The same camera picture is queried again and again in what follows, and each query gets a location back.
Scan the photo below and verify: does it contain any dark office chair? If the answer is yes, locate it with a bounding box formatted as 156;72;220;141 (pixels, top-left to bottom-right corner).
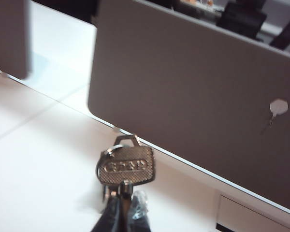
269;13;290;50

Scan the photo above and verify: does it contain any white adhesive wall hook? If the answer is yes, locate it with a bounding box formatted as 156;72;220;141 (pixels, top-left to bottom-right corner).
268;97;289;126

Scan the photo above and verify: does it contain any silver key textured head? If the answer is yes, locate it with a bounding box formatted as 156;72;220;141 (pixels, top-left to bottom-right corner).
97;145;156;232

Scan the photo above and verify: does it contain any narrow grey desk partition panel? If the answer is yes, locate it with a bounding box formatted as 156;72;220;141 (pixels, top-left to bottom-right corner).
0;0;31;81

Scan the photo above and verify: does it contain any white desk cable flap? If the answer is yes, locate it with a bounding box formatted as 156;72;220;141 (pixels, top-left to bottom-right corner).
216;193;290;232

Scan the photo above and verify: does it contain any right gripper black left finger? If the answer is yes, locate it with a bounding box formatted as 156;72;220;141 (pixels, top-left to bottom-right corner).
91;196;123;232

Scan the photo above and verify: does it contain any wide grey desk partition panel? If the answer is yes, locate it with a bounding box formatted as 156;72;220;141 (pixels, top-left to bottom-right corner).
87;0;290;215

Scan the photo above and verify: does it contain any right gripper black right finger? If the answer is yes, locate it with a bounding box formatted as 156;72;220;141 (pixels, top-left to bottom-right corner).
129;189;152;232

